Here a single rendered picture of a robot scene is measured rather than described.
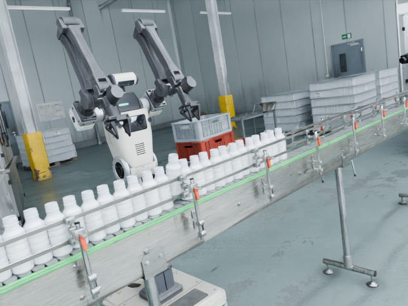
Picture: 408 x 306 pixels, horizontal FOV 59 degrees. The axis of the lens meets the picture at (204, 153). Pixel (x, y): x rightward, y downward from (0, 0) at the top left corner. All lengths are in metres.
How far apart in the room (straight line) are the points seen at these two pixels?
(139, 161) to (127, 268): 0.83
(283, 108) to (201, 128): 5.04
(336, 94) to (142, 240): 6.92
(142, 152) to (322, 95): 6.37
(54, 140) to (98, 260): 9.71
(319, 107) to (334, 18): 4.81
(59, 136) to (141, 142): 8.99
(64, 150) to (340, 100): 7.46
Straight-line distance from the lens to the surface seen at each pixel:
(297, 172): 1.96
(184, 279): 2.43
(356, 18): 12.07
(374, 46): 11.84
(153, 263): 1.35
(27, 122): 9.08
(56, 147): 10.89
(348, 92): 7.81
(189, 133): 3.90
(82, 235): 1.10
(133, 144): 1.96
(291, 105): 8.59
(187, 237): 1.43
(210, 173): 1.51
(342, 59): 12.18
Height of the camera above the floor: 1.43
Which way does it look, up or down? 10 degrees down
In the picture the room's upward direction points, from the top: 10 degrees counter-clockwise
